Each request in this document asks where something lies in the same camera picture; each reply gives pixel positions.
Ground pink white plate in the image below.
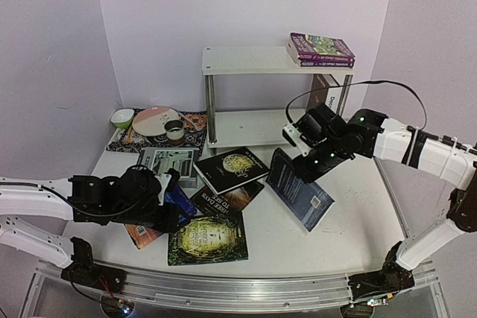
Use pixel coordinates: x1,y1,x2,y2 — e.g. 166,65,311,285
132,106,180,136

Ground green bowl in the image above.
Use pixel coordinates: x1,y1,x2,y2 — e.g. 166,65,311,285
110,109,135,129

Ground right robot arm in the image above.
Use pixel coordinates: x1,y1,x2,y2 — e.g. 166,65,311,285
282,104,476,302

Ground small brown white cup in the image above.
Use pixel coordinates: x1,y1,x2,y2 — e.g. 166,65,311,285
164,120,185,146

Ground dark blue barcode book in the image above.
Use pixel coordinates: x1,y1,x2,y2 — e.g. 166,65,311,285
265,148,335,232

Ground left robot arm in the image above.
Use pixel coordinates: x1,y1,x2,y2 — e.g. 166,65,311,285
1,165,190,286

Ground blue orange paperback book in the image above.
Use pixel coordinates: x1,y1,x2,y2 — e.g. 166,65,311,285
124,185,198,249

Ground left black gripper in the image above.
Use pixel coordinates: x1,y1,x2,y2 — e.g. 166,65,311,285
113,203,192,236

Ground dark Days book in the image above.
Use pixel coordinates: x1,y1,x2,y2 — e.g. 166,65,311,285
191,181,265,217

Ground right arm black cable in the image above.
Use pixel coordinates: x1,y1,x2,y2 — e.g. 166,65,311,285
285,79,428,129

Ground aluminium front rail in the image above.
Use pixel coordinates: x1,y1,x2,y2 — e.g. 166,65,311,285
20,259,446,317

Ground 117-Storey Treehouse book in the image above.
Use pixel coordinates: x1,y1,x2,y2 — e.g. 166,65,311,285
285,33,356,65

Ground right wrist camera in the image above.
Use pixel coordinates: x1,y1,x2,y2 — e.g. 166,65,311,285
282,124,312,157

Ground green Alice book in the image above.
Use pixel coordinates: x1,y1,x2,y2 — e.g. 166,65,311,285
168,214,249,267

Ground white two-tier shelf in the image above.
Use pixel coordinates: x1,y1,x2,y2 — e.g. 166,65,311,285
202,46,356,153

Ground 52-Storey Treehouse book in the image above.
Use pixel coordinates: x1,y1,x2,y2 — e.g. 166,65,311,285
295,60,355,69

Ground Decorate Furniture large book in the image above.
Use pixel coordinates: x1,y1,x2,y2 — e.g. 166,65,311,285
306,74,344,115

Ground grey ianra book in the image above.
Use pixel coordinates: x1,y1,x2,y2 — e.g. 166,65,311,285
137,147,200,188

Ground patterned placemat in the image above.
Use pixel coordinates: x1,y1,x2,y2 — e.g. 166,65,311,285
105,111,207,155

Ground black gold-circle book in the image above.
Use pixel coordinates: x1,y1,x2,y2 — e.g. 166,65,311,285
194,147,269,195

